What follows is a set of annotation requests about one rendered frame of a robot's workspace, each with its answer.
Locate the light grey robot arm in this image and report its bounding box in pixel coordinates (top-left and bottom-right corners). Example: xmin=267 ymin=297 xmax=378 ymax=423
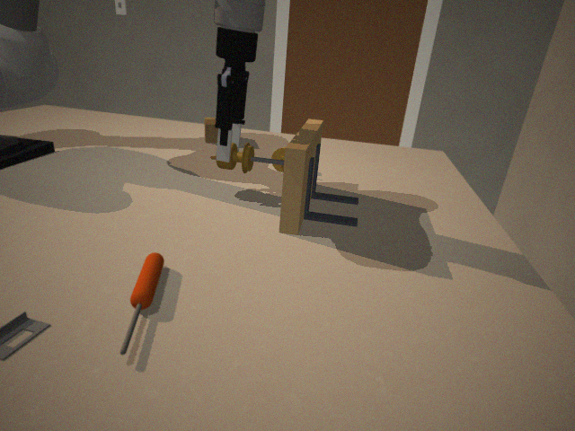
xmin=0 ymin=0 xmax=266 ymax=108

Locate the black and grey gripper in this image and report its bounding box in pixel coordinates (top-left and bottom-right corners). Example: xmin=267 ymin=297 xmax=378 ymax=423
xmin=215 ymin=27 xmax=258 ymax=163

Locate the orange-handled screwdriver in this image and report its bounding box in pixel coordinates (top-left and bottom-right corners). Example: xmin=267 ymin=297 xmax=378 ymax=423
xmin=120 ymin=253 xmax=164 ymax=355

